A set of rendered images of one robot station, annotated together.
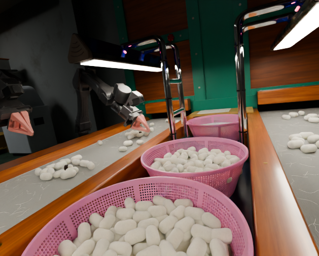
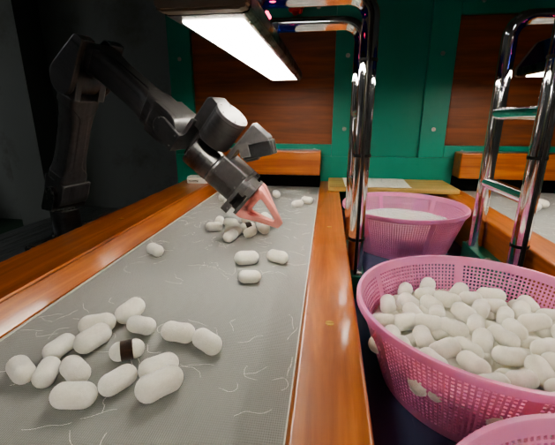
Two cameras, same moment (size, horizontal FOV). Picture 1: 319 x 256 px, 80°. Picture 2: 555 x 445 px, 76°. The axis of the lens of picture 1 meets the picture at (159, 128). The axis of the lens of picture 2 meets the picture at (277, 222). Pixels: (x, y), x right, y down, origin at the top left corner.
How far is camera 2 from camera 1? 0.32 m
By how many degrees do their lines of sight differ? 18
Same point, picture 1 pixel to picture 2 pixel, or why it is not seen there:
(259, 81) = (461, 131)
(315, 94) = not seen: outside the picture
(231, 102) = (404, 167)
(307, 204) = not seen: outside the picture
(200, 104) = (341, 164)
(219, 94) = (382, 148)
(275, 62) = not seen: hidden behind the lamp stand
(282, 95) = (504, 165)
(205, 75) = not seen: hidden behind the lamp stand
